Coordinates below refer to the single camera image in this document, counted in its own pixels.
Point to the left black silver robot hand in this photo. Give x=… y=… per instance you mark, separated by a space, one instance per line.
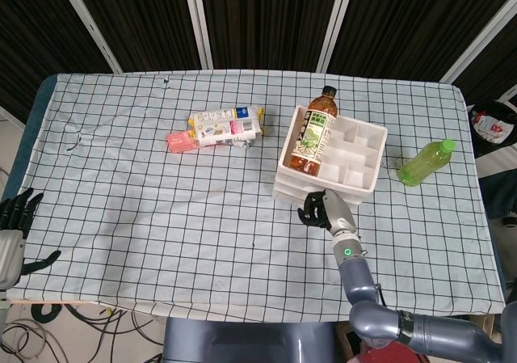
x=10 y=254

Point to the brown tea bottle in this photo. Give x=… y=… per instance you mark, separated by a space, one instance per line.
x=311 y=136

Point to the black slatted partition panel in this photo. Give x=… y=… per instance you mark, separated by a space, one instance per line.
x=416 y=23
x=141 y=19
x=32 y=35
x=493 y=72
x=270 y=19

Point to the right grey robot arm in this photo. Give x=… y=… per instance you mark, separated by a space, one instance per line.
x=355 y=274

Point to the white partition post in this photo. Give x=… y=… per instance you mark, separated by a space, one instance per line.
x=91 y=25
x=198 y=19
x=335 y=19
x=480 y=39

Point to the pink snack packet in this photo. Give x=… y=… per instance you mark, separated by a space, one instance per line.
x=179 y=140

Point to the red white wrapper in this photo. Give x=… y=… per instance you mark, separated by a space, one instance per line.
x=488 y=126

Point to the cardboard box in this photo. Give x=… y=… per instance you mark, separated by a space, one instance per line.
x=486 y=326

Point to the white divided plastic tray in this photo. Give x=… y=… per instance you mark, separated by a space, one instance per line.
x=359 y=148

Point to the white silver packet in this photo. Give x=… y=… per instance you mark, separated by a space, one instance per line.
x=242 y=143

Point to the green plastic bottle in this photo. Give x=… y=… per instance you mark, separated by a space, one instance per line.
x=424 y=163

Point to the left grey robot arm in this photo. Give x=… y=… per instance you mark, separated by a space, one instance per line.
x=3 y=300

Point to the white pack with pink label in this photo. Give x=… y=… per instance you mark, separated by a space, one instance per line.
x=226 y=130

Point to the white pack with blue label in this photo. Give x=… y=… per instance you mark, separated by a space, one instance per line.
x=214 y=116

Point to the checked white tablecloth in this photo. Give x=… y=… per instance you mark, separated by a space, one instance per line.
x=161 y=217

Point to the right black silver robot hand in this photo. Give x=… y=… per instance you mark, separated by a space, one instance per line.
x=337 y=213

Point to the black waste bin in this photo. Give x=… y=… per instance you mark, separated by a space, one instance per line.
x=493 y=148

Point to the dark blue seat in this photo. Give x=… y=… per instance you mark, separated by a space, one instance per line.
x=498 y=185

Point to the grey-blue robot torso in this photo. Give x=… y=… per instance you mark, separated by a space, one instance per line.
x=242 y=338

